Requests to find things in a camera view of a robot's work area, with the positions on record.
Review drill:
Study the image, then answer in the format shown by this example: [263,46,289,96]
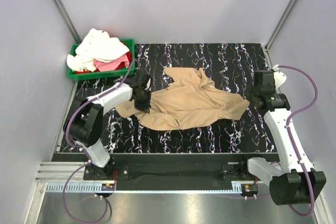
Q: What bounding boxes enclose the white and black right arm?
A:
[238,69,327,206]

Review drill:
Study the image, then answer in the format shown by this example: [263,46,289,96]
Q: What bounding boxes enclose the white slotted cable duct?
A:
[46,182,258,194]

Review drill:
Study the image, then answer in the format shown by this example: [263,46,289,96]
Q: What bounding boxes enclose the right aluminium corner post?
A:
[265,0,316,50]

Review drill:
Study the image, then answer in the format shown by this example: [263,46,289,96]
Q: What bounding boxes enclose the left aluminium corner post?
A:
[52,0,81,43]

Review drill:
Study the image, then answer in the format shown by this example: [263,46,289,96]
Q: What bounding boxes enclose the white t-shirt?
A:
[66,28,129,72]

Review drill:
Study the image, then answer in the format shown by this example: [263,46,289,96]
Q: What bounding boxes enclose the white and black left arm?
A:
[63,70,152,180]

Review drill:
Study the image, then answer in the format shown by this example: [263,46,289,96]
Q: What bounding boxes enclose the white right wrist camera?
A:
[271,65,287,90]

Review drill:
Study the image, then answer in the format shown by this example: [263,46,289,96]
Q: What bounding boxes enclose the aluminium corner post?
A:
[52,0,81,43]
[265,0,316,50]

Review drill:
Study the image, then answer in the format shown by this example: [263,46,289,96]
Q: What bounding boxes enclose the pink t-shirt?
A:
[94,54,130,72]

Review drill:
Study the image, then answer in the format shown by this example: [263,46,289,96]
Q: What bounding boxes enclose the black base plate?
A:
[83,154,255,193]

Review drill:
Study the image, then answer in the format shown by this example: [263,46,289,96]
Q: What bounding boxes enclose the beige t-shirt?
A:
[116,67,250,131]

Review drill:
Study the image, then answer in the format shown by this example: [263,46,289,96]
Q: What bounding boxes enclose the green plastic bin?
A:
[67,38,135,81]

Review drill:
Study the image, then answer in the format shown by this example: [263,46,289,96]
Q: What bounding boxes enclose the aluminium rail frame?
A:
[26,154,335,223]

